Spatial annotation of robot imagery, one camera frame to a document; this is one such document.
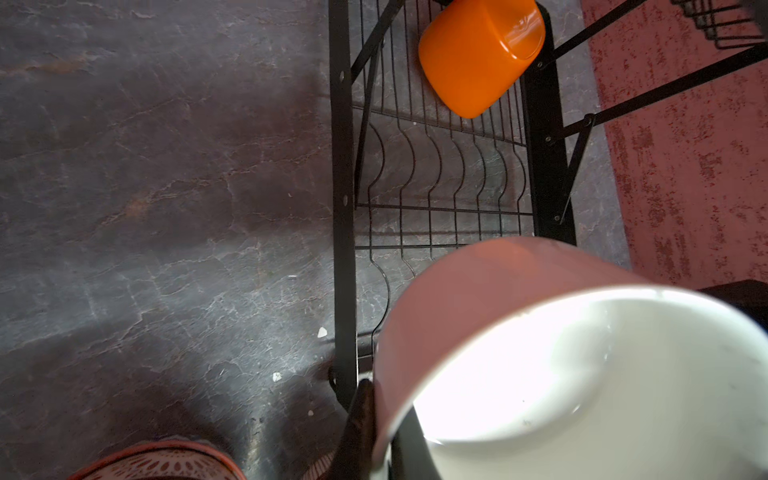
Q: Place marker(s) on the orange plastic bowl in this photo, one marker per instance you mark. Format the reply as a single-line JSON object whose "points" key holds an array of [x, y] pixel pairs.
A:
{"points": [[475, 50]]}

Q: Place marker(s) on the green patterned ceramic bowl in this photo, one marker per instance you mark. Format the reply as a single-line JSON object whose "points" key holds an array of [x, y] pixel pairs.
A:
{"points": [[165, 459]]}

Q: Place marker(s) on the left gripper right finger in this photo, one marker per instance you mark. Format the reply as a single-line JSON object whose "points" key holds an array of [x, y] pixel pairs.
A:
{"points": [[749, 297]]}

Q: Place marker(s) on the white pink bowl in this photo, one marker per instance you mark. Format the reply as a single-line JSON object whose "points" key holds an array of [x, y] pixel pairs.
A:
{"points": [[528, 358]]}

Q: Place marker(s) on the black wire dish rack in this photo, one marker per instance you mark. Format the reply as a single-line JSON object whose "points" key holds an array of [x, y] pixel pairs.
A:
{"points": [[412, 180]]}

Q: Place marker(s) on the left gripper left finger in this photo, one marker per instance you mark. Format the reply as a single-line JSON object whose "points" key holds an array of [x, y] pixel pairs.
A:
{"points": [[353, 457]]}

